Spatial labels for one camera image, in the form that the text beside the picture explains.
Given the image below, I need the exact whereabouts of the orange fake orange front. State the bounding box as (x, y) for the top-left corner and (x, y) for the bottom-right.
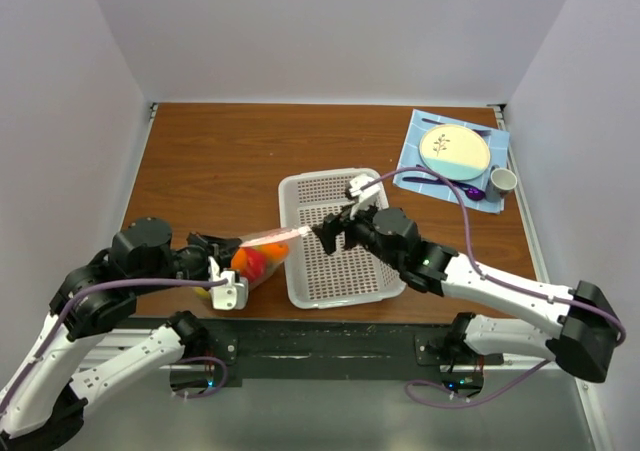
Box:
(229, 247), (250, 274)

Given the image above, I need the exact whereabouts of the purple plastic knife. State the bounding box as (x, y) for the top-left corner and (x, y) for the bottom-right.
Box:
(420, 118), (492, 137)

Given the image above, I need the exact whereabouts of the red fake apple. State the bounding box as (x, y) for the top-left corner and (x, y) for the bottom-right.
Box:
(243, 248), (268, 283)

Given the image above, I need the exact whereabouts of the white grey mug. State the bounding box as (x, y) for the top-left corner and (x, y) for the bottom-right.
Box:
(485, 166), (518, 202)

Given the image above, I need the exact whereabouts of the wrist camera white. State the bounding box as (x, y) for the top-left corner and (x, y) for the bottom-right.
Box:
(346, 173), (384, 220)
(208, 257), (249, 311)

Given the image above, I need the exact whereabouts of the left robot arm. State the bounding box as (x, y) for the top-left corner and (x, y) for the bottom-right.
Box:
(1, 217), (246, 450)

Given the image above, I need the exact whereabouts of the round cream blue plate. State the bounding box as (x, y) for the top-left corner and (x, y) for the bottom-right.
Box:
(418, 124), (491, 181)

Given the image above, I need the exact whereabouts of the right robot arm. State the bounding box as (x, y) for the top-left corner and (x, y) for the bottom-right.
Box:
(312, 206), (623, 383)

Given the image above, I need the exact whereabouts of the purple plastic fork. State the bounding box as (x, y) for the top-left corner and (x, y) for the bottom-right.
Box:
(401, 176), (468, 189)

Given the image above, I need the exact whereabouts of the purple plastic spoon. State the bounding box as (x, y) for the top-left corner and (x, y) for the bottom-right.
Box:
(404, 173), (486, 202)

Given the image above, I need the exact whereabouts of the yellow fake lemon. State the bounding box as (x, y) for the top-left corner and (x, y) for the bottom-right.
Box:
(192, 287), (212, 302)

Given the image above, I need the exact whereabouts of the white perforated plastic basket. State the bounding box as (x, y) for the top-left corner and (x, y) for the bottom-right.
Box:
(278, 168), (405, 309)

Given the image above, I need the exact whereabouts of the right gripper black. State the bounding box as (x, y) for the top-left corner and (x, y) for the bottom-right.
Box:
(311, 197), (402, 270)

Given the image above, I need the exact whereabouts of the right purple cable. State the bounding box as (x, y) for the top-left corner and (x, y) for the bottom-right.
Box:
(364, 166), (627, 409)

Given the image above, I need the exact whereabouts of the clear zip top bag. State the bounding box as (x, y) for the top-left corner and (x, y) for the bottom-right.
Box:
(192, 224), (312, 300)

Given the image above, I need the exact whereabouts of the aluminium frame rail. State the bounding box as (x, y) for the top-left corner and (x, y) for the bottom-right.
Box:
(487, 101), (611, 451)

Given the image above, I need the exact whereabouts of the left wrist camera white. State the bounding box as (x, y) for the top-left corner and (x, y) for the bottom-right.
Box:
(208, 257), (249, 311)

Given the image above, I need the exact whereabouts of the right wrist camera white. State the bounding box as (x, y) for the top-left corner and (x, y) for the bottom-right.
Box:
(346, 173), (384, 220)

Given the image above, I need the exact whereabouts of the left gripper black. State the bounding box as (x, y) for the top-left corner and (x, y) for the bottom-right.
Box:
(135, 230), (243, 294)

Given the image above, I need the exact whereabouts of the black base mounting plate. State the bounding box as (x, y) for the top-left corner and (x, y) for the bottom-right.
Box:
(124, 315), (501, 390)

